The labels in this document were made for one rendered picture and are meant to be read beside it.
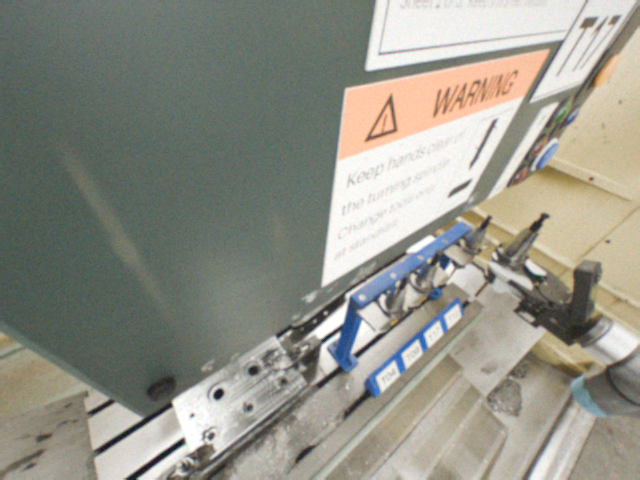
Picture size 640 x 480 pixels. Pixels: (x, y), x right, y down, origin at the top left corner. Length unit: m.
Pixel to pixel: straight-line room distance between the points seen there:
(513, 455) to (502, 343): 0.36
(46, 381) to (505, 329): 1.78
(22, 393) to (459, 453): 1.54
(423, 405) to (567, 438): 0.41
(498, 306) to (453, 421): 0.49
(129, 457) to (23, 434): 0.49
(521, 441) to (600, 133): 0.99
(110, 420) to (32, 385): 0.63
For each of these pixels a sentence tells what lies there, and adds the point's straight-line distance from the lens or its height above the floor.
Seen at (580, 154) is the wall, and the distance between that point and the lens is 1.14.
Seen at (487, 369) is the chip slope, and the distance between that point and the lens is 1.31.
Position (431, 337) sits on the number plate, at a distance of 1.00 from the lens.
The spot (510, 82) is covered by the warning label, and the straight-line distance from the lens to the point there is 0.20.
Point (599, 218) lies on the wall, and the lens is 1.19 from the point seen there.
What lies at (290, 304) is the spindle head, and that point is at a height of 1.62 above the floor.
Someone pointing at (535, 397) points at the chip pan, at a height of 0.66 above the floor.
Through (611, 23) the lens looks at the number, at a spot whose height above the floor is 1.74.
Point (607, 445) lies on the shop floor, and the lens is 2.46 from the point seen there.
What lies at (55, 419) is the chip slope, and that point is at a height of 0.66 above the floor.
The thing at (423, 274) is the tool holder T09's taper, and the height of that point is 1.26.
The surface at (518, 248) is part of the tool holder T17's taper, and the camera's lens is 0.69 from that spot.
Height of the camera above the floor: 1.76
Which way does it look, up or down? 46 degrees down
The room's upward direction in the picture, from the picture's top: 5 degrees clockwise
